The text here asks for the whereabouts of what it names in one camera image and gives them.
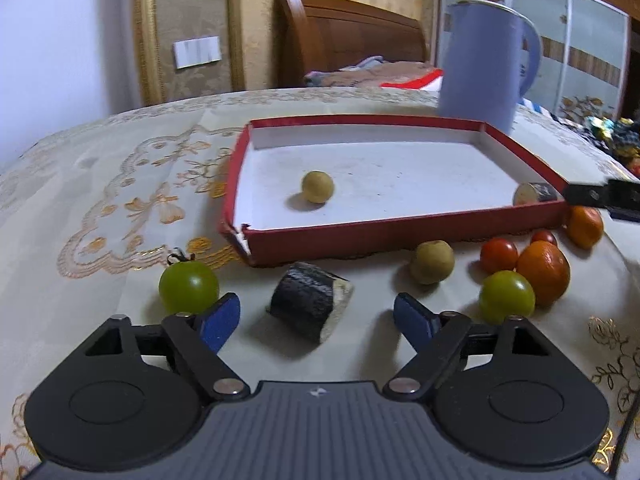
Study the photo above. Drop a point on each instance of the white wall switch panel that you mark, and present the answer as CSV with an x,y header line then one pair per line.
x,y
196,52

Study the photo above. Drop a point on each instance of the colourful cloth pile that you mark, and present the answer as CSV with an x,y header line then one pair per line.
x,y
612,132

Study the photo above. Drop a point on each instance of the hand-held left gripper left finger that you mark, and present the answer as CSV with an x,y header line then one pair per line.
x,y
220,322

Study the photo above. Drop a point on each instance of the gold wall trim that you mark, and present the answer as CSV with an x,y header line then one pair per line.
x,y
147,30
236,25

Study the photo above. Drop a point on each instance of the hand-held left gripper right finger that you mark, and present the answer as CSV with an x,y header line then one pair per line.
x,y
412,320

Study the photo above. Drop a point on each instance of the blue electric kettle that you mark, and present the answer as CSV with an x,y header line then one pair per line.
x,y
480,65

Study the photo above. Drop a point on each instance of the small orange mandarin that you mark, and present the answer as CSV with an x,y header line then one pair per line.
x,y
584,227

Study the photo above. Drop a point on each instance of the yellowish longan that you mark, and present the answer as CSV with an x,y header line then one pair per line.
x,y
317,186
432,261

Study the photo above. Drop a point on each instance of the green tomato with stem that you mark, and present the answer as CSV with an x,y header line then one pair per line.
x,y
188,287

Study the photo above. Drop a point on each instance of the red cherry tomato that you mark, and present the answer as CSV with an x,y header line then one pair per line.
x,y
544,236
499,255

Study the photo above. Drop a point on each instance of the large orange mandarin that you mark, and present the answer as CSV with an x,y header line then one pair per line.
x,y
544,272

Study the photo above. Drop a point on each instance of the dark sugarcane piece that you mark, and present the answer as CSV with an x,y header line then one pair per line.
x,y
305,300
535,193

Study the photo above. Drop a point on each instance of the wooden bed headboard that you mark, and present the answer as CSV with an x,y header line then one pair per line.
x,y
345,30

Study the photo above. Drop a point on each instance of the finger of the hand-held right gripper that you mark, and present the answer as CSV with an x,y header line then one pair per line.
x,y
620,200

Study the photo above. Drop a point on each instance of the folded clothes on bed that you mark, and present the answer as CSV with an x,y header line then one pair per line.
x,y
365,75

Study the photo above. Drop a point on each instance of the floral glass wardrobe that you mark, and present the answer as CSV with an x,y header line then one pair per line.
x,y
585,35

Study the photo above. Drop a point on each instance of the red cardboard box tray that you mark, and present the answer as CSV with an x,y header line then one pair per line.
x,y
400,170

